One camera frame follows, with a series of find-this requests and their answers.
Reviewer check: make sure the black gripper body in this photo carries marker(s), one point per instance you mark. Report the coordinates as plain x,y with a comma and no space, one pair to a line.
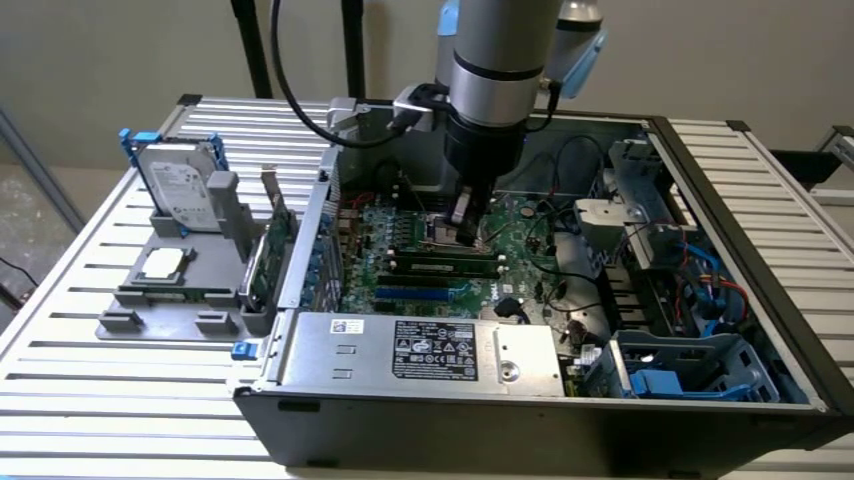
482,147

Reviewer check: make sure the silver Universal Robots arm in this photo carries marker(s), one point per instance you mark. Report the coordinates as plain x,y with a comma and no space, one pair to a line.
496,50

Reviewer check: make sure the green RAM stick black label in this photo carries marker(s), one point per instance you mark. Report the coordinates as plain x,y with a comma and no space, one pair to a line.
440,268

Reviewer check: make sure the blue expansion slot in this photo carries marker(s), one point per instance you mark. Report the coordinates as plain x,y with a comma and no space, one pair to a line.
410,293

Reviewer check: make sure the CPU socket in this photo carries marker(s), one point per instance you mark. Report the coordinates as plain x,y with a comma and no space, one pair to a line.
436,235

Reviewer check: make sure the green motherboard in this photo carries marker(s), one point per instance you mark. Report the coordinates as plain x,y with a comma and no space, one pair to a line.
520,250

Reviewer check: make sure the grey fan shroud box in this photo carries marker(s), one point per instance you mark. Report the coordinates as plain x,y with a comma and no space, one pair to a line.
603,215

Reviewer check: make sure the metal disk bay cage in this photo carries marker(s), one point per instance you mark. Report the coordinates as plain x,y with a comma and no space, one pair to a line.
634,170

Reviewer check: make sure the black stand pole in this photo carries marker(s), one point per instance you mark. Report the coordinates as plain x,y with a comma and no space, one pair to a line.
253,50
353,50

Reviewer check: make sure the green graphics card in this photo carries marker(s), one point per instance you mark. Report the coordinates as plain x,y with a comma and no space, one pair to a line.
269,250

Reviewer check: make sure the silver power supply unit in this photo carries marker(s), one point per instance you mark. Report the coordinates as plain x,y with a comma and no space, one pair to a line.
373,355

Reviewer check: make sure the blue disk caddy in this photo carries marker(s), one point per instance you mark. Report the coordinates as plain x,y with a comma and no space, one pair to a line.
215,145

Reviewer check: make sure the silver hard disk drive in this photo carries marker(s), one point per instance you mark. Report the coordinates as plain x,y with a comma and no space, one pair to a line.
180,195

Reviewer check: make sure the blue grey disk bay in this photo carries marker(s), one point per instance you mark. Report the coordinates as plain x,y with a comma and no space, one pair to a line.
694,360

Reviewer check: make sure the open black PC case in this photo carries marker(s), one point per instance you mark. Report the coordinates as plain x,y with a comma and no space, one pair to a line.
414,430

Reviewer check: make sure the blue case latch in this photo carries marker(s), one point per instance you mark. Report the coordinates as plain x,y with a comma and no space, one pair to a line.
244,350

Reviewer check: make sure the silver CPU chip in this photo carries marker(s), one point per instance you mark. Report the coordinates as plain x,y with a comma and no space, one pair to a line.
160,263

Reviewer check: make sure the grey parts rack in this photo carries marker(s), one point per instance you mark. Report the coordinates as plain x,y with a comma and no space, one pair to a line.
167,320

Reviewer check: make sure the aluminium frame profile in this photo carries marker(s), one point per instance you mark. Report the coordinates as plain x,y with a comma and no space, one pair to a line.
837,165

